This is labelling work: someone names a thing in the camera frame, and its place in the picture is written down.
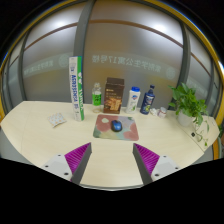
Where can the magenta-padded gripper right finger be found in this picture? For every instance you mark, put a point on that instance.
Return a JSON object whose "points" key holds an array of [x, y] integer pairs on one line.
{"points": [[163, 166]]}

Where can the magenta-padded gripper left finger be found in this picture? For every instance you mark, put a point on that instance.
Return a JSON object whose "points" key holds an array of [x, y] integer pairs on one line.
{"points": [[60, 165]]}

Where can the blue computer mouse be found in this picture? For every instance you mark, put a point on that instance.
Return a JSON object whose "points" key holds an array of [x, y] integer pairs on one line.
{"points": [[116, 126]]}

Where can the pastel floral mouse pad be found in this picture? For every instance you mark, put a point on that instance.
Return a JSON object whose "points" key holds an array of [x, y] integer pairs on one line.
{"points": [[130, 131]]}

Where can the small black object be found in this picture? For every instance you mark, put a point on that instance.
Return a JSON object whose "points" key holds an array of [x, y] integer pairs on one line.
{"points": [[193, 134]]}

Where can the small patterned tissue packet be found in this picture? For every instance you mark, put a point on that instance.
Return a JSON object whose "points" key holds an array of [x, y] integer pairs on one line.
{"points": [[56, 119]]}

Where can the green plant in white pot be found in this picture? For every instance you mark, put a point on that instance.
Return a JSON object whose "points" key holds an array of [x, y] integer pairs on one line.
{"points": [[185, 118]]}

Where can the small white crumpled object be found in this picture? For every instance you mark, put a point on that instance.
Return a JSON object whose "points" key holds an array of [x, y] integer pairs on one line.
{"points": [[153, 111]]}

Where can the blue pump bottle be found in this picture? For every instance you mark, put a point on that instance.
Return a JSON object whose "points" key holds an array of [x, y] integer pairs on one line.
{"points": [[147, 101]]}

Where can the white bottle blue cap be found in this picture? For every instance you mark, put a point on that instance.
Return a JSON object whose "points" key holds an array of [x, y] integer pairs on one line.
{"points": [[132, 100]]}

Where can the clear bottle green label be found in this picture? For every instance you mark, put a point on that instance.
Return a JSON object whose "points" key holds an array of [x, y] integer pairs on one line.
{"points": [[96, 98]]}

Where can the white green shuttlecock tube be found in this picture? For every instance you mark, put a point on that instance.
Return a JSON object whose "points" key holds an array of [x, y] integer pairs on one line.
{"points": [[76, 90]]}

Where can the brown cardboard box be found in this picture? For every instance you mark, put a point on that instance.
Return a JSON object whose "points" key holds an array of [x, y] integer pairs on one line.
{"points": [[113, 96]]}

